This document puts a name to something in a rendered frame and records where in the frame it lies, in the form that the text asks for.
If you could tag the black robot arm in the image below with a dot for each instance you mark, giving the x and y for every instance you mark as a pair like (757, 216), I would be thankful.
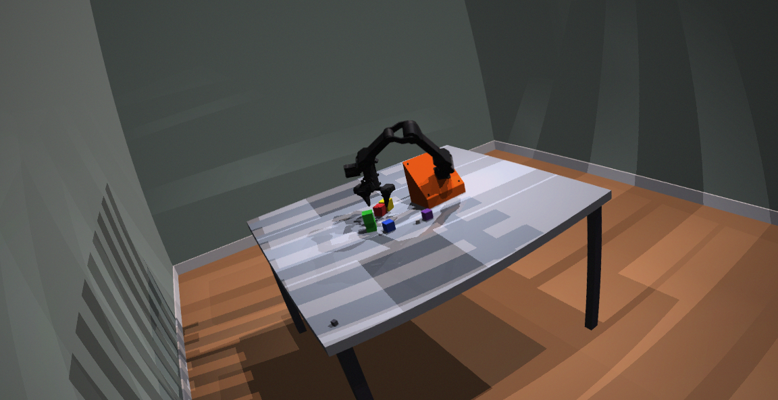
(365, 159)

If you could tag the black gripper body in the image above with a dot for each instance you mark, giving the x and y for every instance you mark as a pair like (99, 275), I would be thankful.
(385, 190)

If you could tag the yellow block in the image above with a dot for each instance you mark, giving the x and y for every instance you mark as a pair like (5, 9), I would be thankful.
(390, 204)

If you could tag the blue block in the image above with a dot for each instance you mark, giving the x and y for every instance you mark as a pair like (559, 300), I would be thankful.
(388, 225)

